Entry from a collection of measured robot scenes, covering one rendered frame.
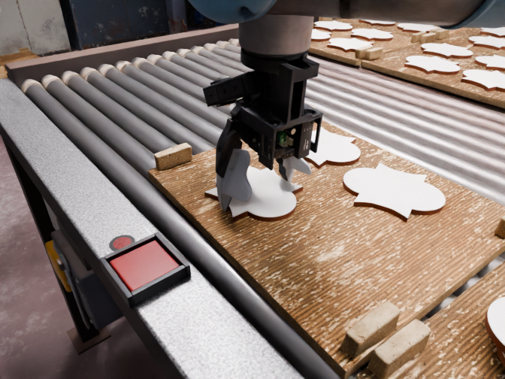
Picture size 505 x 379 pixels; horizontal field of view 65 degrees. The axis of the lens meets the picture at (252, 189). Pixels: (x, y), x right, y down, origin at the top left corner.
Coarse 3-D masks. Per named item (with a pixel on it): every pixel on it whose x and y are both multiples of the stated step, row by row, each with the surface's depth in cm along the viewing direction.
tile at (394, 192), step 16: (352, 176) 58; (368, 176) 58; (384, 176) 58; (400, 176) 58; (416, 176) 58; (352, 192) 56; (368, 192) 55; (384, 192) 55; (400, 192) 55; (416, 192) 55; (432, 192) 55; (384, 208) 52; (400, 208) 52; (416, 208) 52; (432, 208) 52
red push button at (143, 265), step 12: (132, 252) 47; (144, 252) 47; (156, 252) 47; (120, 264) 46; (132, 264) 46; (144, 264) 46; (156, 264) 46; (168, 264) 46; (120, 276) 44; (132, 276) 44; (144, 276) 44; (156, 276) 44; (132, 288) 43
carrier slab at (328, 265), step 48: (192, 192) 56; (336, 192) 56; (240, 240) 48; (288, 240) 48; (336, 240) 48; (384, 240) 48; (432, 240) 48; (480, 240) 48; (288, 288) 42; (336, 288) 42; (384, 288) 42; (432, 288) 42; (336, 336) 37
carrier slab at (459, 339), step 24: (504, 264) 45; (480, 288) 42; (504, 288) 42; (456, 312) 39; (480, 312) 39; (432, 336) 37; (456, 336) 37; (480, 336) 37; (432, 360) 35; (456, 360) 35; (480, 360) 35
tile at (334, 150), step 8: (312, 136) 69; (320, 136) 69; (328, 136) 69; (336, 136) 69; (320, 144) 66; (328, 144) 66; (336, 144) 66; (344, 144) 66; (352, 144) 66; (312, 152) 64; (320, 152) 64; (328, 152) 64; (336, 152) 64; (344, 152) 64; (352, 152) 64; (360, 152) 64; (312, 160) 63; (320, 160) 62; (328, 160) 62; (336, 160) 62; (344, 160) 62; (352, 160) 62
